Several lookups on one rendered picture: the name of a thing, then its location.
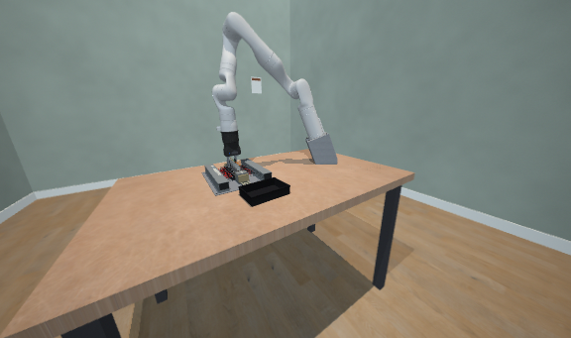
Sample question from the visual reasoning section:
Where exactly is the black parts tray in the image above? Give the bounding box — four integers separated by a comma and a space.
238, 177, 288, 207

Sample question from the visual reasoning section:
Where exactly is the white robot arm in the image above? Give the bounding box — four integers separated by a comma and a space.
212, 12, 324, 139

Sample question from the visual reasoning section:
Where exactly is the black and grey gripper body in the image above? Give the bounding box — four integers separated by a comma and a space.
216, 120, 241, 157

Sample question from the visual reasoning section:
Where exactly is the grey relay panel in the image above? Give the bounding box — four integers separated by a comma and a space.
202, 159, 272, 195

